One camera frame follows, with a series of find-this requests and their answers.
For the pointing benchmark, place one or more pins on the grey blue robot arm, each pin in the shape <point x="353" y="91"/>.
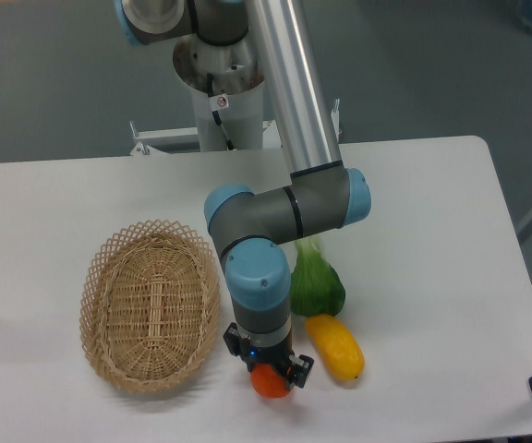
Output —
<point x="249" y="229"/>

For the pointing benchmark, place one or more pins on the green leafy vegetable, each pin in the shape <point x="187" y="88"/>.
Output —
<point x="316" y="287"/>

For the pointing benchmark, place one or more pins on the white metal base frame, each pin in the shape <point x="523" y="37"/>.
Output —
<point x="186" y="139"/>

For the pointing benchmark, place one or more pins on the yellow mango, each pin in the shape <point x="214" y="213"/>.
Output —
<point x="337" y="347"/>

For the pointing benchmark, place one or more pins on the woven wicker basket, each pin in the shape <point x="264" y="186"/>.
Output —
<point x="150" y="306"/>

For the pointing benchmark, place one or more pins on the orange fruit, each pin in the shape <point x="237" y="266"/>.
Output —
<point x="268" y="383"/>

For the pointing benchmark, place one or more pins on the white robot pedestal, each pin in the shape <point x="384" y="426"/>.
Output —
<point x="226" y="86"/>

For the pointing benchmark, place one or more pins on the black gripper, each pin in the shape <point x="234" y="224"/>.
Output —
<point x="295" y="369"/>

